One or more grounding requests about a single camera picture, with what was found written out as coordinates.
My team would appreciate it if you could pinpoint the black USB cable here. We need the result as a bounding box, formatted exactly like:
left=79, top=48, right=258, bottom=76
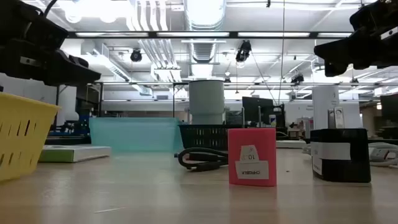
left=174, top=147, right=230, bottom=172

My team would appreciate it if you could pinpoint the white manual box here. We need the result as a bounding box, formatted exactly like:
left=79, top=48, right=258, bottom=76
left=39, top=145, right=112, bottom=164

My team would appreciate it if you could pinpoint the black aluminium table frame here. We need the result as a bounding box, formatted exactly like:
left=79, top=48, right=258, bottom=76
left=45, top=136, right=398, bottom=146

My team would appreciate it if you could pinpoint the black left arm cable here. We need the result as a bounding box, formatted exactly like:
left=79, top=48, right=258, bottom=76
left=43, top=0, right=59, bottom=18

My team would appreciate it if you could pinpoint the black computer monitor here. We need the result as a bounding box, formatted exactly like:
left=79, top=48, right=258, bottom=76
left=241, top=96, right=274, bottom=124
left=379, top=93, right=398, bottom=124

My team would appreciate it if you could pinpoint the red cube charger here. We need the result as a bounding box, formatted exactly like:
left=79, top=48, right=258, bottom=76
left=227, top=128, right=277, bottom=187

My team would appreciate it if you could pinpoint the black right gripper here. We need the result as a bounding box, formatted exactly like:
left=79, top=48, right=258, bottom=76
left=313, top=0, right=398, bottom=78

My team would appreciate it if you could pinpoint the black background rig frame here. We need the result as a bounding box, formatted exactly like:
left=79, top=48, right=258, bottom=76
left=54, top=81, right=398, bottom=119

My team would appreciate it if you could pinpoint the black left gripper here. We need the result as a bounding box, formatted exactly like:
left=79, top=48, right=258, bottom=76
left=0, top=0, right=102, bottom=87

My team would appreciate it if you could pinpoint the yellow slotted plastic basket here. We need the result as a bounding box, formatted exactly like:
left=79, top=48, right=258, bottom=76
left=0, top=91, right=62, bottom=183

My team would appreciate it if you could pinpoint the black cube charger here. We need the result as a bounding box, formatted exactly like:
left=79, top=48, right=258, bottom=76
left=310, top=128, right=372, bottom=184

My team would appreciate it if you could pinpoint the black overhead light bar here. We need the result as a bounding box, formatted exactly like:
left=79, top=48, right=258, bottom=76
left=67, top=30, right=354, bottom=39

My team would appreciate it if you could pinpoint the teal translucent plastic bin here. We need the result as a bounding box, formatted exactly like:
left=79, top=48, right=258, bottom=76
left=89, top=117, right=185, bottom=154

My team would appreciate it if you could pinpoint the silver round ceiling duct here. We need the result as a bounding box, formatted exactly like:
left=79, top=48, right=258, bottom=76
left=183, top=0, right=227, bottom=63

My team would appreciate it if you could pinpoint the blue and black machine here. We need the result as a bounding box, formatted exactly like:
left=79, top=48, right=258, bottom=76
left=46, top=115, right=91, bottom=138

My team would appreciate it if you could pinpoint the white square column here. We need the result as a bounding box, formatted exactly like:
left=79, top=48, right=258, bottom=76
left=312, top=85, right=340, bottom=130

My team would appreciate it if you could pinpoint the thin hanging black cable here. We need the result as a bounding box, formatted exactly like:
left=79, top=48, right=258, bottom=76
left=277, top=0, right=286, bottom=98

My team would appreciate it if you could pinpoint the black ceiling spotlight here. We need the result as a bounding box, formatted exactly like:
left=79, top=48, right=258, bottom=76
left=235, top=40, right=252, bottom=63
left=290, top=73, right=305, bottom=85
left=129, top=49, right=143, bottom=63

